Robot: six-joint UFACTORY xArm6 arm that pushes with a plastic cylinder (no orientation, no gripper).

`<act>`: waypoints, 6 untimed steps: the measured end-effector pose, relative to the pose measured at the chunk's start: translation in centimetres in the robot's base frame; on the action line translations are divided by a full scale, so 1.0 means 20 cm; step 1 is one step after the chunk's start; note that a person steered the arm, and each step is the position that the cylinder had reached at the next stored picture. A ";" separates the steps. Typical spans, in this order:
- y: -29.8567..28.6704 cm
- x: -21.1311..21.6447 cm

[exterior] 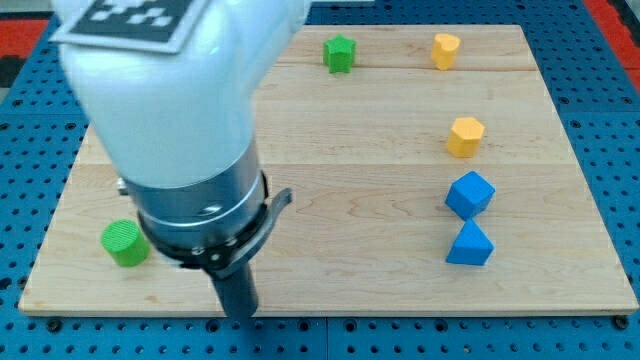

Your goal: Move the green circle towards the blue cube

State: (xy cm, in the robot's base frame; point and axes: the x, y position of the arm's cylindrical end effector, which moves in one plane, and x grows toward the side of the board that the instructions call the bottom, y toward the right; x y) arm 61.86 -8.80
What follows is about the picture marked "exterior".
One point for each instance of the blue cube block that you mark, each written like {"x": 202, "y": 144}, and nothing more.
{"x": 469, "y": 195}

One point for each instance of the wooden board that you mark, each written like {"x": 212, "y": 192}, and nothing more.
{"x": 368, "y": 231}

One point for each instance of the black clamp with lever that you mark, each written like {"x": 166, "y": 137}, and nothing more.
{"x": 240, "y": 245}

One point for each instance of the green star block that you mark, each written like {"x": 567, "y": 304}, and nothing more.
{"x": 339, "y": 54}

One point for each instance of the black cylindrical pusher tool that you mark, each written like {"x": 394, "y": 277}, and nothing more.
{"x": 237, "y": 292}

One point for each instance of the yellow hexagon block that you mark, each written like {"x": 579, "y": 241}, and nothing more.
{"x": 465, "y": 137}

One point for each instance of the blue triangle block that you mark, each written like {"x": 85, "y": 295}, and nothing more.
{"x": 471, "y": 246}

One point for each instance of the green cylinder block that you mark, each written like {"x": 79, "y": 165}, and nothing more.
{"x": 124, "y": 241}

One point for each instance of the fiducial marker tag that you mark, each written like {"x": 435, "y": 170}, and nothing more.
{"x": 160, "y": 26}

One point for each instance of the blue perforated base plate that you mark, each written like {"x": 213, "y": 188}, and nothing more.
{"x": 590, "y": 65}

